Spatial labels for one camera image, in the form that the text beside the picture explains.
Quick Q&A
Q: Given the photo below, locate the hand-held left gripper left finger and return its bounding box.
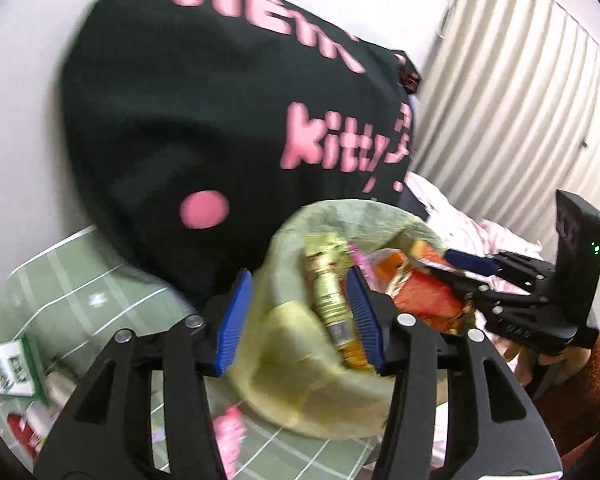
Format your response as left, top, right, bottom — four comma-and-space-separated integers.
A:
32, 267, 255, 480

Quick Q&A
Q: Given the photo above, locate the red and white packet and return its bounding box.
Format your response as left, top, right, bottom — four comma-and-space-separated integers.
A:
7, 400, 66, 461

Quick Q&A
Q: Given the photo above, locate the white pleated curtain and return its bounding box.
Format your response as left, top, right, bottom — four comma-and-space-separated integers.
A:
410, 0, 600, 261

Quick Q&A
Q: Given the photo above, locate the green and white carton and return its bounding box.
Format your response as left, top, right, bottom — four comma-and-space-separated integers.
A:
0, 337, 51, 406

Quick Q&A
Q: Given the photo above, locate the orange snack packet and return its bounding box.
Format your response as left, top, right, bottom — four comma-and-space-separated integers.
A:
375, 240, 473, 336

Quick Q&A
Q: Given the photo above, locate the person's right hand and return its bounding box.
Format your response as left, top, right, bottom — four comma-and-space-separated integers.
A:
512, 337, 598, 401

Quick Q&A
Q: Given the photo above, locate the gold snack wrapper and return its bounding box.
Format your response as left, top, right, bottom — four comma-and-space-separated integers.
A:
302, 232, 376, 373

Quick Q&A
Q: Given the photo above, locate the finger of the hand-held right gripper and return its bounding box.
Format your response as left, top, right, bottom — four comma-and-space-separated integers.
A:
444, 247, 556, 286
425, 267, 546, 333

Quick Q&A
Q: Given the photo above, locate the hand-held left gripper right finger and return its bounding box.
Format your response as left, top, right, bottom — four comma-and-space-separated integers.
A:
345, 265, 563, 480

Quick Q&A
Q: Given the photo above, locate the person's right forearm brown sleeve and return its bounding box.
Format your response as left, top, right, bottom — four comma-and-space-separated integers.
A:
530, 332, 600, 466

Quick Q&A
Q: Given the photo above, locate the crumpled pink wrapper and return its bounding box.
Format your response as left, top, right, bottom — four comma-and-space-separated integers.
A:
212, 405, 248, 476

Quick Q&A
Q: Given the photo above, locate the dark red object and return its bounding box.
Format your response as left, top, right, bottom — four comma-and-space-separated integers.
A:
395, 50, 423, 93

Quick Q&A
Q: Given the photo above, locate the green checked bed sheet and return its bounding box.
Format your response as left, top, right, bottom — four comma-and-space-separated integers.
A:
0, 225, 381, 480

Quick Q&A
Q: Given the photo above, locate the yellow-green plastic bag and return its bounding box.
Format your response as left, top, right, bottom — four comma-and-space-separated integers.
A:
227, 200, 476, 441

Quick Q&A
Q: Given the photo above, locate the black cloth with pink print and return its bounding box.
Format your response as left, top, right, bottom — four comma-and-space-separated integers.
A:
60, 0, 423, 311

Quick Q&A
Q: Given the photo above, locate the pink blanket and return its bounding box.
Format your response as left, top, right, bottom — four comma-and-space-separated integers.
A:
405, 172, 548, 286

